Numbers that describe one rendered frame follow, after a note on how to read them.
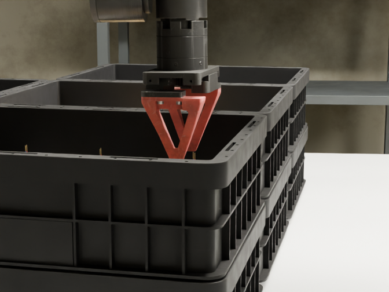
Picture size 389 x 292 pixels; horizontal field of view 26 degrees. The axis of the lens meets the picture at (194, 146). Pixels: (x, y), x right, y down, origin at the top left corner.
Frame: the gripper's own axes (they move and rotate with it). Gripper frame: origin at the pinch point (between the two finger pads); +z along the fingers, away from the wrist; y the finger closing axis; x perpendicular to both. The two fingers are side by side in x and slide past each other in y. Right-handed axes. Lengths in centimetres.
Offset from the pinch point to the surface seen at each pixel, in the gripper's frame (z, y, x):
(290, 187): 13.5, -41.7, 7.1
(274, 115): -2.1, -13.7, 8.4
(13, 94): -3.6, -19.4, -30.2
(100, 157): -2.8, 21.1, -2.3
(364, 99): 19, -211, 12
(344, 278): 20.0, -17.1, 17.5
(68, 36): -1, -254, -116
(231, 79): -1, -67, -7
